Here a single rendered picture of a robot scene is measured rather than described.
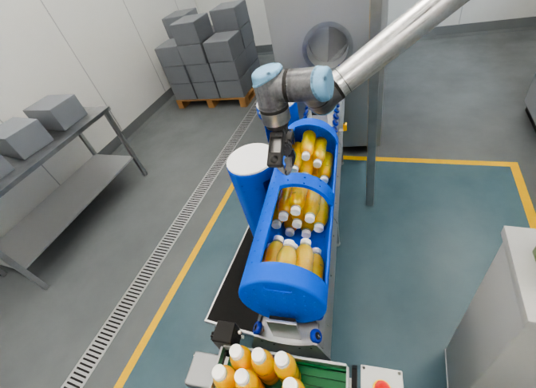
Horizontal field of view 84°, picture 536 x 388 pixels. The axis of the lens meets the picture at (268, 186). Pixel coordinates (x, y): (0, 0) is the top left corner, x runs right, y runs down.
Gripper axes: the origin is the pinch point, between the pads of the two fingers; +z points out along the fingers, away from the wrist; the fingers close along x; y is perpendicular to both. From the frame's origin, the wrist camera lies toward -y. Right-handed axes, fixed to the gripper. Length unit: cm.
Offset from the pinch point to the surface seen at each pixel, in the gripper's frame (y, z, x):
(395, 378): -52, 22, -33
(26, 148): 78, 34, 243
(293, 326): -41, 28, -5
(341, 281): 34, 132, -13
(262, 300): -36.7, 21.5, 5.5
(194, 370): -54, 46, 33
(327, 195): 4.7, 15.4, -12.9
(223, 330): -44, 32, 20
